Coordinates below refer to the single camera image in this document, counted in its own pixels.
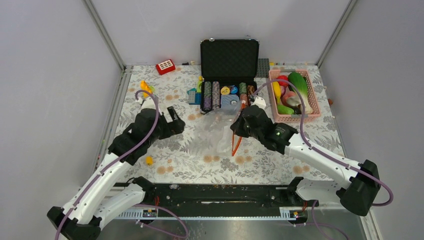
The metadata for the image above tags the yellow toy banana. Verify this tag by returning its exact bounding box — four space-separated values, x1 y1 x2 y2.
272 80 282 105

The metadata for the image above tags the clear orange-zip bag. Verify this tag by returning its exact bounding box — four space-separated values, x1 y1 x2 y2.
189 102 242 157

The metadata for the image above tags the pink toy peach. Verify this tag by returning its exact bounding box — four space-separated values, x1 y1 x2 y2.
281 91 297 107

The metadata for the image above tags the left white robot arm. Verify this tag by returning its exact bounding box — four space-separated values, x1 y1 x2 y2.
47 97 185 240

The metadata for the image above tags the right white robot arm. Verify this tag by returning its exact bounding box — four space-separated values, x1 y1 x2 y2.
230 97 381 216

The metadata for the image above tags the pink plastic basket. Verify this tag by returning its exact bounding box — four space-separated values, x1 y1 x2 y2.
267 69 321 123

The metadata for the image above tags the floral table mat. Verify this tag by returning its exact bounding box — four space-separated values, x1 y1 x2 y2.
115 65 328 185

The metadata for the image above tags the small yellow toy piece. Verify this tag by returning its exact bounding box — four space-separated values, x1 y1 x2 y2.
145 156 154 166

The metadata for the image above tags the teal blue block stack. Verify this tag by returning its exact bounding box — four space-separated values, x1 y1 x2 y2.
186 88 202 105

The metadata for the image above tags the purple toy onion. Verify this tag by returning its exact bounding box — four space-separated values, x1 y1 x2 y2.
279 85 286 97

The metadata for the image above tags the dark toy eggplant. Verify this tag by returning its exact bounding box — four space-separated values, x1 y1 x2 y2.
293 107 302 115

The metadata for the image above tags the yellow blue toy cart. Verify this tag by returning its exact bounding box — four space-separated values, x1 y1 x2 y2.
140 80 155 99

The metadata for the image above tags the red toy strawberry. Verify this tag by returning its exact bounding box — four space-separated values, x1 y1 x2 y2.
276 75 289 88

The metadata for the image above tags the grey building baseplate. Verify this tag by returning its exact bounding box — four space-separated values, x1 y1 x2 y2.
256 58 270 78

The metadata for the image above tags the black poker chip case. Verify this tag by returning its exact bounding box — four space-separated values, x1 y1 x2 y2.
200 38 260 113

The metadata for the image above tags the green white bok choy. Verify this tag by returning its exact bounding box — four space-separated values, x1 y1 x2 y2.
288 72 313 115

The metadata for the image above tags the green yellow toy figure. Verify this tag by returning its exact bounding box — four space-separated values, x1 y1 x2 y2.
196 76 203 93

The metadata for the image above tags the red white toy block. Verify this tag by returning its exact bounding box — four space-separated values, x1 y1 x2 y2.
155 59 176 76

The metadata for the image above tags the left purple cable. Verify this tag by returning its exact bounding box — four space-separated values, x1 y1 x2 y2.
54 89 190 240

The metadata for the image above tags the purple cable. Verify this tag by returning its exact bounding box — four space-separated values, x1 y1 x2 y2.
251 78 395 240
54 89 190 240

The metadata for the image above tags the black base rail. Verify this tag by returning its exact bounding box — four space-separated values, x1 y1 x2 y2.
122 176 314 219

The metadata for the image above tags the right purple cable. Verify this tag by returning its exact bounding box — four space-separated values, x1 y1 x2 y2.
251 78 395 240

